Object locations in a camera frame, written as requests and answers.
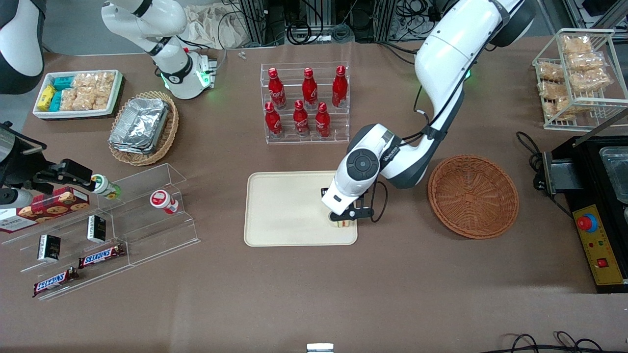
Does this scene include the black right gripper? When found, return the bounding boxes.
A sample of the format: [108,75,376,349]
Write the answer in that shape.
[0,124,97,193]

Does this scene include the white rectangular snack tray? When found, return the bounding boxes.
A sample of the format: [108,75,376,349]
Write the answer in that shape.
[33,70,123,120]

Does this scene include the beige rectangular tray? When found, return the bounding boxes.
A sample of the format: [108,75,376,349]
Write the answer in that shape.
[244,170,358,247]

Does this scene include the oval light wicker basket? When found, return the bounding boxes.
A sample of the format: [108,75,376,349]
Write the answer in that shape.
[108,91,179,166]

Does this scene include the round brown wicker basket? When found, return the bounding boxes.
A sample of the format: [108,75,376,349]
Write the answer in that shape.
[428,155,520,240]

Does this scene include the green capped small bottle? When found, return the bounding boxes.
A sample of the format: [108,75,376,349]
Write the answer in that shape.
[91,175,122,201]

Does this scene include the red chocolate cookie box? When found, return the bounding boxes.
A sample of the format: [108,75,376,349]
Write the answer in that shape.
[17,187,91,220]

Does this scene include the small black box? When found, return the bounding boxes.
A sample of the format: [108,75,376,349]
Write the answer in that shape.
[37,234,62,262]
[87,215,107,244]

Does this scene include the red white biscuit box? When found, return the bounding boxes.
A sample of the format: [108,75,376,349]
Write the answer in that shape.
[0,208,38,234]

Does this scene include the clear rice cracker bag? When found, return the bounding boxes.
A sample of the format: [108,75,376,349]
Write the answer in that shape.
[74,72,116,90]
[60,87,79,111]
[93,83,115,110]
[74,86,97,111]

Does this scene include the snickers chocolate bar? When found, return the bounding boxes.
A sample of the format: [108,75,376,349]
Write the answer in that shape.
[78,244,127,270]
[32,267,79,298]

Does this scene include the stacked foil containers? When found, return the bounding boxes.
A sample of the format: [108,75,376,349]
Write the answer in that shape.
[109,98,170,155]

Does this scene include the clear acrylic bottle rack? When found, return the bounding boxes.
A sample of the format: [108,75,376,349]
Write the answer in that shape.
[260,62,350,144]

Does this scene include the yellow snack pack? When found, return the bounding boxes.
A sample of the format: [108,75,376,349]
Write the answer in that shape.
[38,85,56,111]

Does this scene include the clear acrylic stepped shelf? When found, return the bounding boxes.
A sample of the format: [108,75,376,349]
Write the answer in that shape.
[0,163,201,301]

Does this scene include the red capped small bottle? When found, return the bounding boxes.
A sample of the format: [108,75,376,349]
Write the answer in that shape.
[150,190,180,215]

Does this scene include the red cola bottle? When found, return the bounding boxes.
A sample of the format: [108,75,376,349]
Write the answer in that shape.
[264,101,284,138]
[268,68,287,110]
[314,102,332,138]
[332,65,349,108]
[293,100,311,138]
[301,68,319,110]

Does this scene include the beige cloth bag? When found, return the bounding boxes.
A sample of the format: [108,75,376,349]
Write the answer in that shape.
[183,3,246,50]

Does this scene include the fried snack bag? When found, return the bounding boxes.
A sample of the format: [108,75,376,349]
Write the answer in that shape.
[569,69,612,92]
[562,35,593,54]
[544,97,575,121]
[537,61,565,82]
[538,81,570,100]
[567,51,605,72]

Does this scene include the black appliance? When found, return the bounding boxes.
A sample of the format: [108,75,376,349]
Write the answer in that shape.
[528,109,628,295]

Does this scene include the yellow control panel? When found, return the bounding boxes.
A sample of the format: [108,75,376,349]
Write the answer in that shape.
[573,204,625,286]

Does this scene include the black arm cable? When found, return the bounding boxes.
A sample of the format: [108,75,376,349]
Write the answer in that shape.
[364,15,513,224]

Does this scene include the black appliance power cable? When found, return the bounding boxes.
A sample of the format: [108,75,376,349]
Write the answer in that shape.
[516,131,548,192]

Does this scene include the black coiled cable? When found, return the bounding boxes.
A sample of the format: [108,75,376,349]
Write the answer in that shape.
[286,20,315,46]

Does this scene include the aluminium frame post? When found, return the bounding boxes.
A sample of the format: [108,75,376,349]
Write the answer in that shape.
[239,0,269,48]

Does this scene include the black floor cables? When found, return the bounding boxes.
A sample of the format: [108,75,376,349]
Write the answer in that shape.
[491,331,607,353]

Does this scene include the white wire rack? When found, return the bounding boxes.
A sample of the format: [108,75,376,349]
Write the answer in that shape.
[532,28,628,131]

